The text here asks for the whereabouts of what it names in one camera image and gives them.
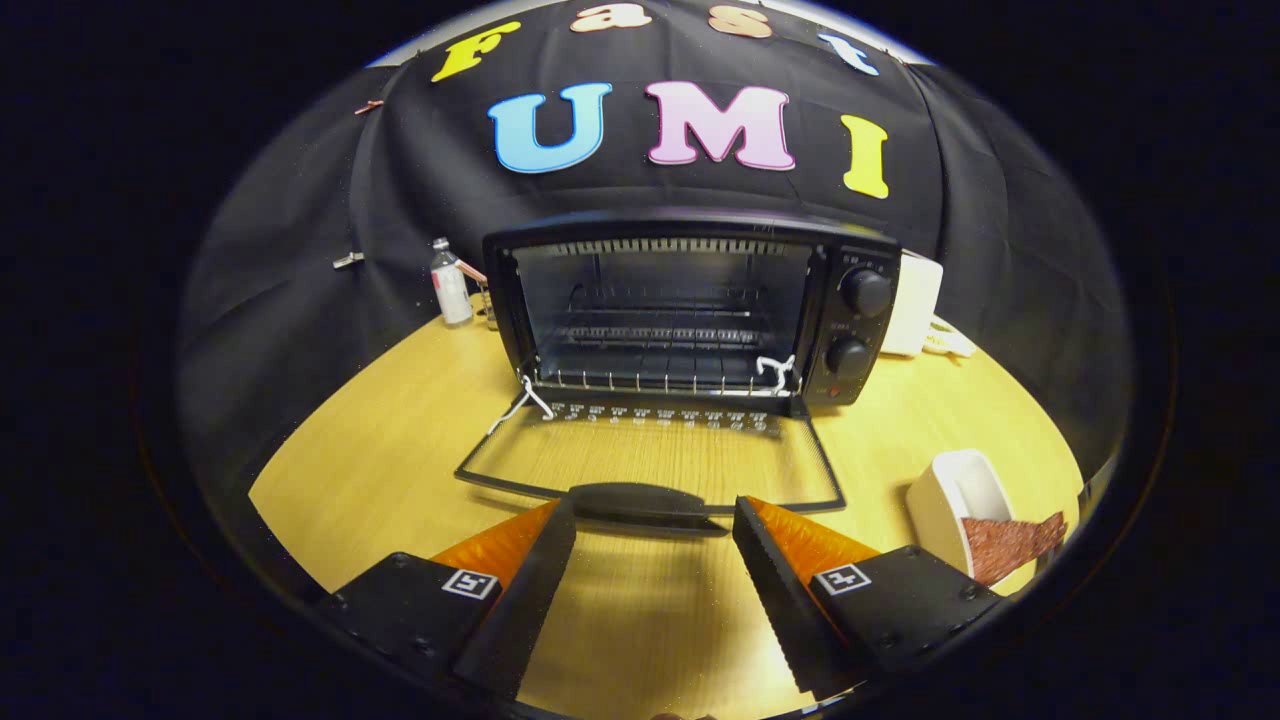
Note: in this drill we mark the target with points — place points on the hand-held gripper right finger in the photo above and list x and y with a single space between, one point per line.
785 605

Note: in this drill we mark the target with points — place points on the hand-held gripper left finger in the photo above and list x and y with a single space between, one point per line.
530 600

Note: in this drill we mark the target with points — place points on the red meat slice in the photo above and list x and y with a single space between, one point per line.
1010 545

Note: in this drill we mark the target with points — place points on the black toaster oven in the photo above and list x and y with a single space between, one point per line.
855 330

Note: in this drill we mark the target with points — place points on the white pop-up toaster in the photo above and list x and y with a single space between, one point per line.
915 305

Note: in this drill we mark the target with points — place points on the white rectangular tray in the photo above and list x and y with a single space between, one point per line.
945 495

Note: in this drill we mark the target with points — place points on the small metal rack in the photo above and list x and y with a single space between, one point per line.
485 305

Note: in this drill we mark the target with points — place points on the small white dish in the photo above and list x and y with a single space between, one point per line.
950 342

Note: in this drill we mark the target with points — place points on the small clear bottle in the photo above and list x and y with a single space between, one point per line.
452 295

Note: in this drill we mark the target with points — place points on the small silver clip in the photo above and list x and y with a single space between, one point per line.
348 260

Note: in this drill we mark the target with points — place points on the black backdrop cloth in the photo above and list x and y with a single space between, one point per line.
300 250

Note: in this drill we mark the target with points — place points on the small red clip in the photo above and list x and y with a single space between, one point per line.
368 105

